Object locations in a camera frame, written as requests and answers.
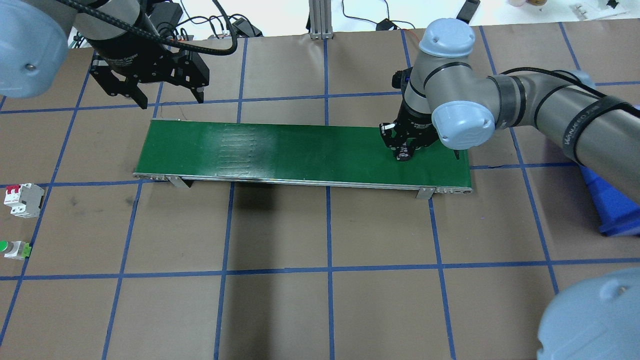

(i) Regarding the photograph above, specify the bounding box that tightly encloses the green push button switch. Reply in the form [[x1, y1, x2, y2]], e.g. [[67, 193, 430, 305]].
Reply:
[[0, 240, 32, 260]]

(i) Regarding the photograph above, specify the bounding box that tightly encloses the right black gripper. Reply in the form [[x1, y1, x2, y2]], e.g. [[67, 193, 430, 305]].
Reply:
[[379, 102, 461, 161]]

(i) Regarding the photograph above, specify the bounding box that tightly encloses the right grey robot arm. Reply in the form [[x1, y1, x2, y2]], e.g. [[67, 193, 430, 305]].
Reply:
[[371, 126, 639, 360]]

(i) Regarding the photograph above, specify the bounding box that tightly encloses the green conveyor belt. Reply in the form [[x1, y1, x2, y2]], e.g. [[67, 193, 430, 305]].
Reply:
[[132, 118, 473, 199]]

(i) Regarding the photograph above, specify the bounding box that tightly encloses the black power adapter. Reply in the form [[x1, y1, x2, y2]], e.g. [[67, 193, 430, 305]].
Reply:
[[231, 17, 264, 38]]

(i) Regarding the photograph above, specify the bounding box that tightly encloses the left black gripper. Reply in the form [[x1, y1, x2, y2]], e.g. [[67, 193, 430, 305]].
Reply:
[[89, 32, 210, 110]]

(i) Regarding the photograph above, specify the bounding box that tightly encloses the white red circuit breaker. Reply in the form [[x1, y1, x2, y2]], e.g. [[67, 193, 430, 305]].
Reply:
[[3, 183, 45, 219]]

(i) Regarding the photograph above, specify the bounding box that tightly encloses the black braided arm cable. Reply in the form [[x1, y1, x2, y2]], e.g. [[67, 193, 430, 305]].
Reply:
[[55, 0, 239, 57]]

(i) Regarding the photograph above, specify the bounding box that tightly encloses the aluminium frame post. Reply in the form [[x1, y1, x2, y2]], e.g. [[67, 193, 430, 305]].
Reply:
[[308, 0, 334, 40]]

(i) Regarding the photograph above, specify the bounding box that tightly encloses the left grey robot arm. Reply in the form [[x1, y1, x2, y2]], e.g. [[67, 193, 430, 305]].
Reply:
[[0, 0, 210, 109]]

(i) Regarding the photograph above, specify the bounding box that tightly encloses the blue plastic bin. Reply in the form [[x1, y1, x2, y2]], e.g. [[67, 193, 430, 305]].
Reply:
[[579, 166, 640, 237]]

